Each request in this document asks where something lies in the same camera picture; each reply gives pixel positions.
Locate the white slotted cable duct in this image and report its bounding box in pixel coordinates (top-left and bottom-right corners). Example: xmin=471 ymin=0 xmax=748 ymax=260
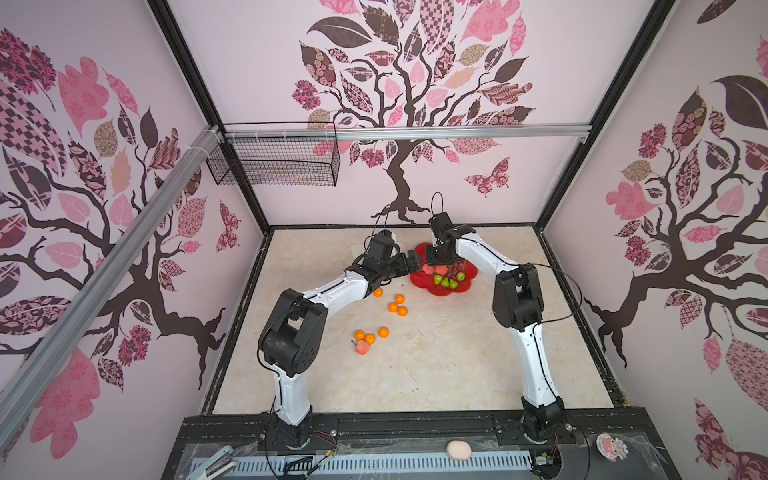
xmin=190 ymin=451 xmax=534 ymax=479

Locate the aluminium rail left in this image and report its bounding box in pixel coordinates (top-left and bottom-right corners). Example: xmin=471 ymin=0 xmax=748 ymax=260
xmin=1 ymin=125 xmax=221 ymax=448

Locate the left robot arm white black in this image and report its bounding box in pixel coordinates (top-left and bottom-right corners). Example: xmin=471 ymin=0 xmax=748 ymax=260
xmin=257 ymin=229 xmax=423 ymax=449

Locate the black wire basket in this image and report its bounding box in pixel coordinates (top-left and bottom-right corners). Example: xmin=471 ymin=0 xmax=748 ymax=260
xmin=206 ymin=120 xmax=341 ymax=187

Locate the red flower-shaped fruit bowl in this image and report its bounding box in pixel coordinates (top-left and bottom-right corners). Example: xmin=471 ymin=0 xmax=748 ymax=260
xmin=409 ymin=243 xmax=479 ymax=297

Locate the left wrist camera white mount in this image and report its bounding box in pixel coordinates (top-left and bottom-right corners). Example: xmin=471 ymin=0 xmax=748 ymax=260
xmin=388 ymin=231 xmax=401 ymax=257

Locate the white stapler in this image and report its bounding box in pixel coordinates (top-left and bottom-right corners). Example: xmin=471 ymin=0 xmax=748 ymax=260
xmin=186 ymin=445 xmax=237 ymax=480

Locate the aluminium rail back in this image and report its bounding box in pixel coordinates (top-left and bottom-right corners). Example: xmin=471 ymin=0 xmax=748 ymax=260
xmin=225 ymin=123 xmax=592 ymax=141

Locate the pink round sticker toy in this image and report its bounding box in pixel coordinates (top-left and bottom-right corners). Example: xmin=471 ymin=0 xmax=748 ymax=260
xmin=595 ymin=433 xmax=629 ymax=462

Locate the aluminium rail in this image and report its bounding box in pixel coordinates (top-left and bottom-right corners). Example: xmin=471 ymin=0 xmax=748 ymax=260
xmin=1 ymin=125 xmax=221 ymax=448
xmin=225 ymin=123 xmax=592 ymax=141

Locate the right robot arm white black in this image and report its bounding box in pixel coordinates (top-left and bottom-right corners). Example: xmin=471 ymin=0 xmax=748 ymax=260
xmin=426 ymin=212 xmax=566 ymax=444

